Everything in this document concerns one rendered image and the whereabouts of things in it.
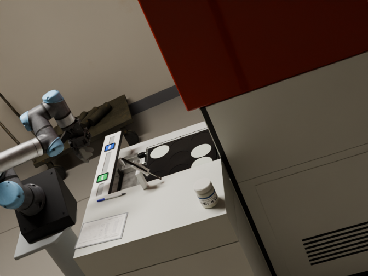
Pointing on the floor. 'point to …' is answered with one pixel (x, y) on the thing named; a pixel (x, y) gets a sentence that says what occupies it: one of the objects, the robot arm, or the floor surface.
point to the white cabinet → (216, 257)
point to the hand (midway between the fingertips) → (85, 160)
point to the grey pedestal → (53, 249)
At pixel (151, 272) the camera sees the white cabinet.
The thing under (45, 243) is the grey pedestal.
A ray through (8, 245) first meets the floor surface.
